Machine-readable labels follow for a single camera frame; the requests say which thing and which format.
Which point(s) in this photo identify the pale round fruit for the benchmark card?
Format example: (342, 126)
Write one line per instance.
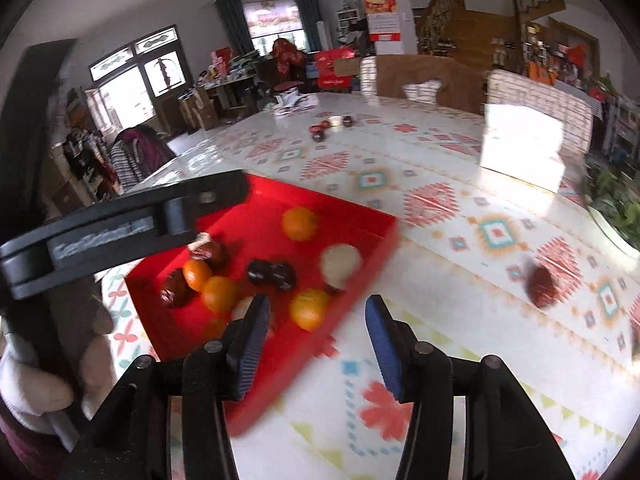
(244, 308)
(340, 262)

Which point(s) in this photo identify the white box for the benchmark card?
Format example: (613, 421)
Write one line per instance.
(522, 152)

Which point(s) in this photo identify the wooden staircase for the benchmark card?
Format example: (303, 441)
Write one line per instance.
(465, 25)

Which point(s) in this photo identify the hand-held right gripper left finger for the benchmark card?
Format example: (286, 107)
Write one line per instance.
(250, 345)

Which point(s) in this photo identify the window with patterned glass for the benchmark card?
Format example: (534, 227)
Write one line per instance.
(135, 80)

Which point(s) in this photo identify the patterned tablecloth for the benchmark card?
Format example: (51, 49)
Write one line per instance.
(450, 320)

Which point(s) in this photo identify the potted green plant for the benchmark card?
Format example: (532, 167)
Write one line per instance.
(612, 200)

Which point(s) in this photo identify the cluttered shelf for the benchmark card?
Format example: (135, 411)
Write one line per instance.
(555, 57)

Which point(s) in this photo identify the red wall poster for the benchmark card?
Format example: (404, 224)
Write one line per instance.
(381, 0)

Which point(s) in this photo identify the red tray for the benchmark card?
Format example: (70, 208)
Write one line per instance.
(325, 210)

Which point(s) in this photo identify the black screen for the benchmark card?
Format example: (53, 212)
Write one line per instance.
(35, 135)

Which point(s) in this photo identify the stack of papers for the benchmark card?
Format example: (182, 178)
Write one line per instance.
(295, 101)

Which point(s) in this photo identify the curtained window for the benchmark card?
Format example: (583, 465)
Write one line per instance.
(272, 17)

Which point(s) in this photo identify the wooden chair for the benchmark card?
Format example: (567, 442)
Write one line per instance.
(425, 72)

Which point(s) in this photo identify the red cardboard box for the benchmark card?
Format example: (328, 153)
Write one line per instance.
(336, 67)

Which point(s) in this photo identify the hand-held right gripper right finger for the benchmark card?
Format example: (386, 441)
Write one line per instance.
(387, 350)

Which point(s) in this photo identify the person's left forearm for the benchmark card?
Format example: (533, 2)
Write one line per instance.
(25, 452)

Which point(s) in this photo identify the small dark red fruit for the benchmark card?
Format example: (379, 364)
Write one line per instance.
(318, 132)
(347, 121)

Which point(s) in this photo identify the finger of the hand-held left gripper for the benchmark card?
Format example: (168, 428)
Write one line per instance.
(225, 190)

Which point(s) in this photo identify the red garment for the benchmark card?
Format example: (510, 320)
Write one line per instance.
(286, 57)

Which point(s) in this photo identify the striped cloth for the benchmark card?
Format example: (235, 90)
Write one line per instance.
(135, 157)

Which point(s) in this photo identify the person's left hand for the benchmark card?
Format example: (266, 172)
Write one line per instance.
(45, 390)

